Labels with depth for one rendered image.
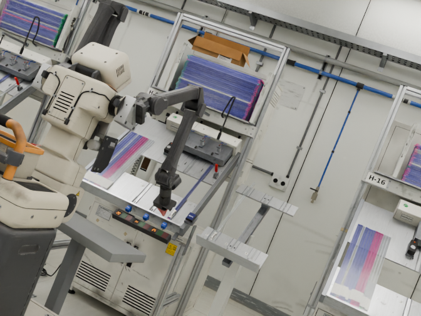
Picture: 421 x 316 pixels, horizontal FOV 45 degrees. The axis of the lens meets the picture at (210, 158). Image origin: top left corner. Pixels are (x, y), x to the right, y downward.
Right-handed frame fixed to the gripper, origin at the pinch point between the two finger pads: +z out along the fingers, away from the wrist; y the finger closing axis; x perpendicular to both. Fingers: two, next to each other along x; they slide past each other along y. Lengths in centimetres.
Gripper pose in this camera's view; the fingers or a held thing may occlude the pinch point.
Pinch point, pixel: (163, 214)
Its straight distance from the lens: 261.0
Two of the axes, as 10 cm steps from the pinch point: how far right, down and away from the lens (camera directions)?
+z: -1.1, 7.6, 6.5
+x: -4.6, 5.4, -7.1
